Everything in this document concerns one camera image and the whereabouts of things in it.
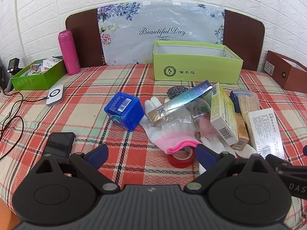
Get black smartphone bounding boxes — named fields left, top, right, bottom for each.
left=39, top=132, right=76, bottom=159

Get black cable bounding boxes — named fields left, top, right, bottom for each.
left=0, top=90, right=48, bottom=125
left=0, top=116, right=24, bottom=161

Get dark green cardboard box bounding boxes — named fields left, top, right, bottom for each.
left=11, top=59, right=68, bottom=90

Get orange cloth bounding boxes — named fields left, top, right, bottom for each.
left=0, top=198, right=15, bottom=230

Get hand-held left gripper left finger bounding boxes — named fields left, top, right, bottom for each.
left=31, top=144, right=121, bottom=194

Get white printed box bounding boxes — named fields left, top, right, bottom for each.
left=247, top=108, right=286, bottom=160

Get brown cardboard box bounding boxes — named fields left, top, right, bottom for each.
left=264, top=50, right=307, bottom=92

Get light green cardboard box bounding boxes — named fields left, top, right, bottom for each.
left=153, top=41, right=244, bottom=84

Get white power bank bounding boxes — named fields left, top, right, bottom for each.
left=46, top=85, right=65, bottom=107

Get red tape roll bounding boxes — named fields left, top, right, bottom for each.
left=167, top=146, right=194, bottom=169

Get blue plastic container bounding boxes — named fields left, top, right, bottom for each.
left=104, top=91, right=145, bottom=132

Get gold box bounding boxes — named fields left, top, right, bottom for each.
left=231, top=112, right=250, bottom=150

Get small white box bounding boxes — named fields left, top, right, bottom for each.
left=43, top=57, right=63, bottom=69

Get steel wool scrubber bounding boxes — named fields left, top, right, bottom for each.
left=166, top=86, right=190, bottom=100

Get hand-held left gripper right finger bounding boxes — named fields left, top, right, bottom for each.
left=184, top=144, right=277, bottom=194

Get floral plastic bag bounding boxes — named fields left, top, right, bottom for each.
left=97, top=1, right=226, bottom=66

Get bag of toothpicks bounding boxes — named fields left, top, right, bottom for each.
left=231, top=89, right=261, bottom=119

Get yellow and white box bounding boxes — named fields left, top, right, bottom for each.
left=210, top=82, right=239, bottom=146

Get pink thermos bottle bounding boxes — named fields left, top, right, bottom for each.
left=58, top=29, right=81, bottom=76

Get small printed packets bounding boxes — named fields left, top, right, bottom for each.
left=27, top=63, right=48, bottom=76

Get black electronic device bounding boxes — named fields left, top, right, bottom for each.
left=7, top=58, right=21, bottom=74

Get plaid bedsheet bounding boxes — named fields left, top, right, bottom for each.
left=0, top=63, right=307, bottom=230

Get iridescent long box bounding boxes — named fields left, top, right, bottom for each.
left=146, top=80, right=214, bottom=126

